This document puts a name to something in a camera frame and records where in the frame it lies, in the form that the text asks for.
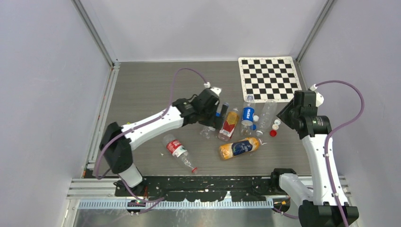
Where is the yellow red label bottle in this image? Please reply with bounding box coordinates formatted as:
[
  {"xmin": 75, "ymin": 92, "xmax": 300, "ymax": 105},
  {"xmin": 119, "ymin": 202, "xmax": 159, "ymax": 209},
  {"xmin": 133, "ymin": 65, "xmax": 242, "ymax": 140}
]
[{"xmin": 218, "ymin": 108, "xmax": 239, "ymax": 142}]

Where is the crushed Pepsi bottle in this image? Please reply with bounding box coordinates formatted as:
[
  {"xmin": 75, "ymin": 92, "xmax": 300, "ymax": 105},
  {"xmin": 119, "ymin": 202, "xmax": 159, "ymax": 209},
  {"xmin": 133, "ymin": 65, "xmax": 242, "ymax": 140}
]
[{"xmin": 200, "ymin": 126, "xmax": 216, "ymax": 139}]

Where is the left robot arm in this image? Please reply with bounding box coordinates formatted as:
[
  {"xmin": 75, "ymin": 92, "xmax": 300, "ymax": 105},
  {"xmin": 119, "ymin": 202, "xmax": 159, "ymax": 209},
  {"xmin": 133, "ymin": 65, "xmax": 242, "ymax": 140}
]
[{"xmin": 99, "ymin": 87, "xmax": 227, "ymax": 196}]

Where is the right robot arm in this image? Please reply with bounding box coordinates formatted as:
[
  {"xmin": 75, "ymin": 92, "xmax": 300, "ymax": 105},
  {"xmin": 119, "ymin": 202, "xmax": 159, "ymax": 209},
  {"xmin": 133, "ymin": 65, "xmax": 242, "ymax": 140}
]
[{"xmin": 270, "ymin": 90, "xmax": 359, "ymax": 227}]

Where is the upright Pepsi bottle blue label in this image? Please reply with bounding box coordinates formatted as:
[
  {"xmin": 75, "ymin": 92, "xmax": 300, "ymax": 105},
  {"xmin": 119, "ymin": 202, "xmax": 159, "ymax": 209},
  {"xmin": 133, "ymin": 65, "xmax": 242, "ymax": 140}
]
[{"xmin": 240, "ymin": 95, "xmax": 255, "ymax": 137}]

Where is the clear empty plastic bottle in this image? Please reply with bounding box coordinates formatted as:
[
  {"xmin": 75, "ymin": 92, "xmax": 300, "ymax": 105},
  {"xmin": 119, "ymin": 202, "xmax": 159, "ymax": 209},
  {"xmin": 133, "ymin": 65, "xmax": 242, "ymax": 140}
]
[{"xmin": 255, "ymin": 100, "xmax": 278, "ymax": 138}]

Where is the red bottle cap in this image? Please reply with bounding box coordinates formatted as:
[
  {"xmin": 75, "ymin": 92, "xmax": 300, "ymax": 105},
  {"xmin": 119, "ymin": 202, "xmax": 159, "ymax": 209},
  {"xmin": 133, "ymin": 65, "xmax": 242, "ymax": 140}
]
[{"xmin": 270, "ymin": 130, "xmax": 277, "ymax": 137}]

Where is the orange blue label bottle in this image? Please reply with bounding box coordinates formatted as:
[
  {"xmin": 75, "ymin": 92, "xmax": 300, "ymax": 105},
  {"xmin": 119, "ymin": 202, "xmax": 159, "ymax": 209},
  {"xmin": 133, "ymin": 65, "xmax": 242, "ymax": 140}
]
[{"xmin": 219, "ymin": 137, "xmax": 262, "ymax": 160}]

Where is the red label water bottle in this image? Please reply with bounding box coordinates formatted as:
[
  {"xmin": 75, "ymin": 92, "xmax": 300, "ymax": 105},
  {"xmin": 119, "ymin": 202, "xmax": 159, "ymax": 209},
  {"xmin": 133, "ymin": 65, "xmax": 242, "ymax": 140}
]
[{"xmin": 162, "ymin": 134, "xmax": 198, "ymax": 174}]

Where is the checkerboard calibration mat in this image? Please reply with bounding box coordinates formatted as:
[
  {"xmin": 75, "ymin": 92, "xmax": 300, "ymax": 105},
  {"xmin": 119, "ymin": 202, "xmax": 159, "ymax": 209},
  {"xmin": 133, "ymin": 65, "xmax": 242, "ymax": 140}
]
[{"xmin": 238, "ymin": 56, "xmax": 302, "ymax": 103}]

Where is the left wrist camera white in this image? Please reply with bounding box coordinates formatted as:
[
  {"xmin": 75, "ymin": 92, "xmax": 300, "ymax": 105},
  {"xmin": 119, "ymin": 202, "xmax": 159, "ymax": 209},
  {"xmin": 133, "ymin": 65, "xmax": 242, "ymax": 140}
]
[{"xmin": 210, "ymin": 87, "xmax": 222, "ymax": 97}]

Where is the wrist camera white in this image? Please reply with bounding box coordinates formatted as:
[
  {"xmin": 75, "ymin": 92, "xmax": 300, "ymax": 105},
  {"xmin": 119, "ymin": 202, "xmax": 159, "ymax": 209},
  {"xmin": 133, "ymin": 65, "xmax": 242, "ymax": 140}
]
[
  {"xmin": 210, "ymin": 87, "xmax": 222, "ymax": 97},
  {"xmin": 309, "ymin": 84, "xmax": 324, "ymax": 107}
]

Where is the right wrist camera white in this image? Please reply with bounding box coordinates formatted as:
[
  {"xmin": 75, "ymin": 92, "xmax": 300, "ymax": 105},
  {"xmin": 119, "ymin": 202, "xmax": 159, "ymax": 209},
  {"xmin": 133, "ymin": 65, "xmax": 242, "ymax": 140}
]
[{"xmin": 309, "ymin": 84, "xmax": 324, "ymax": 107}]

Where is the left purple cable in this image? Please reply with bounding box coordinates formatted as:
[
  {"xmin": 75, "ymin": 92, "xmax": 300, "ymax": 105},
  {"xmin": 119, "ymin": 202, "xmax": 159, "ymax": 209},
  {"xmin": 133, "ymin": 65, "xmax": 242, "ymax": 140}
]
[{"xmin": 94, "ymin": 68, "xmax": 210, "ymax": 214}]

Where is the purple cable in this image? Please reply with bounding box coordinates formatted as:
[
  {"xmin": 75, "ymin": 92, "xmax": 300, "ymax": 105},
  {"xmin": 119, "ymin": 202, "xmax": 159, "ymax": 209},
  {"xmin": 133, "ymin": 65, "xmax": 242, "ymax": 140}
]
[
  {"xmin": 272, "ymin": 80, "xmax": 365, "ymax": 227},
  {"xmin": 94, "ymin": 68, "xmax": 210, "ymax": 214}
]

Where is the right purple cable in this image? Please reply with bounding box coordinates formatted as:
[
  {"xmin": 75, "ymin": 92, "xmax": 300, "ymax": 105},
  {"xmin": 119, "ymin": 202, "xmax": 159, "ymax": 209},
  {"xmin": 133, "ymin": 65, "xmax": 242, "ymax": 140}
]
[{"xmin": 272, "ymin": 80, "xmax": 365, "ymax": 227}]

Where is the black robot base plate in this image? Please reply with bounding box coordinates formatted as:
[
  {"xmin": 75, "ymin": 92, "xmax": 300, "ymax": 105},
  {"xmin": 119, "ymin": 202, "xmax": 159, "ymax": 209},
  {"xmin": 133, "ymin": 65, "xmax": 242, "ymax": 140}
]
[{"xmin": 131, "ymin": 176, "xmax": 286, "ymax": 202}]

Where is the aluminium slotted rail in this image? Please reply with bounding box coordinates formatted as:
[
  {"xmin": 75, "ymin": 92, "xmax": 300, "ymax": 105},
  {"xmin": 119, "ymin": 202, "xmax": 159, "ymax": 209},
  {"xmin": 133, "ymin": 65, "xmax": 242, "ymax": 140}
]
[{"xmin": 78, "ymin": 198, "xmax": 274, "ymax": 210}]

